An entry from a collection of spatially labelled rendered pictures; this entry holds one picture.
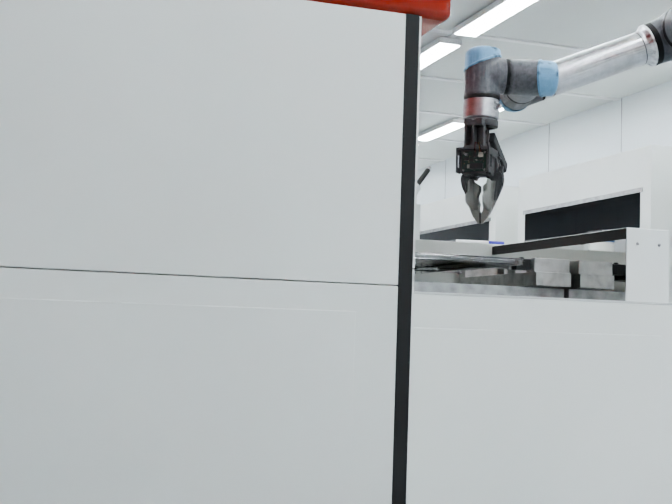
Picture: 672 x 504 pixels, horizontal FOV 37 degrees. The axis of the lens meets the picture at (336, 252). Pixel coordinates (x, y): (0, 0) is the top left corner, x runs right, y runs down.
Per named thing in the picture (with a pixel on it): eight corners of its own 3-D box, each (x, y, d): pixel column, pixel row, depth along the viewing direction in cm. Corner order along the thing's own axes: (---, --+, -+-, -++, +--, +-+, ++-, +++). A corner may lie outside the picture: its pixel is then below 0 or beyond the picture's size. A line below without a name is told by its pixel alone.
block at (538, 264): (534, 271, 202) (534, 256, 202) (526, 272, 205) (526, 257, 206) (569, 273, 205) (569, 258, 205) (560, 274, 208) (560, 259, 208)
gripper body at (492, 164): (453, 175, 207) (455, 117, 208) (467, 181, 214) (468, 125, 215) (490, 174, 203) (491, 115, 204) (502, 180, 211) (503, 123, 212)
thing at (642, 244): (626, 302, 187) (627, 227, 188) (491, 304, 239) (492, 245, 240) (669, 304, 190) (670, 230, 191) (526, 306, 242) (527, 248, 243)
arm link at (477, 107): (469, 106, 216) (506, 103, 212) (469, 127, 215) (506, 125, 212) (458, 98, 209) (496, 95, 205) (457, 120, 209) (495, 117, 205)
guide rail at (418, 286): (332, 293, 192) (332, 276, 192) (328, 293, 194) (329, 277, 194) (564, 303, 207) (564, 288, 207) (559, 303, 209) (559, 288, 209)
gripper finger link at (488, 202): (473, 221, 206) (474, 176, 207) (482, 224, 211) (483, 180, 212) (488, 221, 204) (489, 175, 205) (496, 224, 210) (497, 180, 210)
